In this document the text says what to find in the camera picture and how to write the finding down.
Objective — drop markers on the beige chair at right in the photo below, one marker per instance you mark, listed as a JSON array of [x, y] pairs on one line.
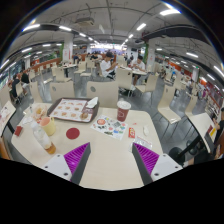
[[164, 106]]

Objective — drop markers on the white crumpled napkin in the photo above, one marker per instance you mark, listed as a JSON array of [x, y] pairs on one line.
[[92, 103]]

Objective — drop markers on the clear plastic wrapper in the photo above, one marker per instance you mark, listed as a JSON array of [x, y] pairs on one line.
[[143, 142]]

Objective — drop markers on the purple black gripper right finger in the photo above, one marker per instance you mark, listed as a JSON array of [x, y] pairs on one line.
[[152, 166]]

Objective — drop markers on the seated person white shirt right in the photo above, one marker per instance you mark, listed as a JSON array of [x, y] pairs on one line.
[[138, 65]]

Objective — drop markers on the yellow plastic mug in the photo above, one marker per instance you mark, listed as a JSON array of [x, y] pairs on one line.
[[48, 125]]

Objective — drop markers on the beige chair behind table left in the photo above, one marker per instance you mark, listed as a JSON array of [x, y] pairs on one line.
[[62, 90]]

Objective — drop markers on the clear plastic water bottle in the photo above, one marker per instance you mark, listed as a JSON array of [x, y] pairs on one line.
[[43, 138]]

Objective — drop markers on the red paper cup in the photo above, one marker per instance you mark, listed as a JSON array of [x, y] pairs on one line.
[[123, 109]]

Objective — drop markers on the person in white shirt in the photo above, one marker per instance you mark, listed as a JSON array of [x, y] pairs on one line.
[[108, 67]]

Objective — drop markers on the small red box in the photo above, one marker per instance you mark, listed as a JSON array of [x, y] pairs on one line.
[[18, 130]]

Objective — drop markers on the person in black at left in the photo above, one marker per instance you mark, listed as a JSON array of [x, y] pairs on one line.
[[13, 87]]

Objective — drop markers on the colourful printed leaflet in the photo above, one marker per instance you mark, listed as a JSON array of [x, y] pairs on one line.
[[110, 127]]

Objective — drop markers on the round red coaster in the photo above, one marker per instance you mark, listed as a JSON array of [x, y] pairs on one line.
[[72, 133]]

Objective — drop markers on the brown food tray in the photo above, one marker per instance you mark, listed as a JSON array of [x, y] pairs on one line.
[[73, 109]]

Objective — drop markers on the beige chair behind table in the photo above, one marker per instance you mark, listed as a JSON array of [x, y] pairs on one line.
[[106, 92], [62, 90]]

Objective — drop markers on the red sauce packet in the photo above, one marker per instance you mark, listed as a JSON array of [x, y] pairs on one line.
[[131, 132]]

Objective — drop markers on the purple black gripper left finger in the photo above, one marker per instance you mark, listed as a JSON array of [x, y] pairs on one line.
[[71, 165]]

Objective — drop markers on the beige chair behind table centre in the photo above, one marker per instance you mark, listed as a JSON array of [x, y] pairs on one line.
[[106, 92]]

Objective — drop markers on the beige side table right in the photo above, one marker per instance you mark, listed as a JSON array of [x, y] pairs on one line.
[[205, 128]]

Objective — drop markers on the food wrapper with snack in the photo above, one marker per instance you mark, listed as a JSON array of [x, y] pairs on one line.
[[39, 112]]

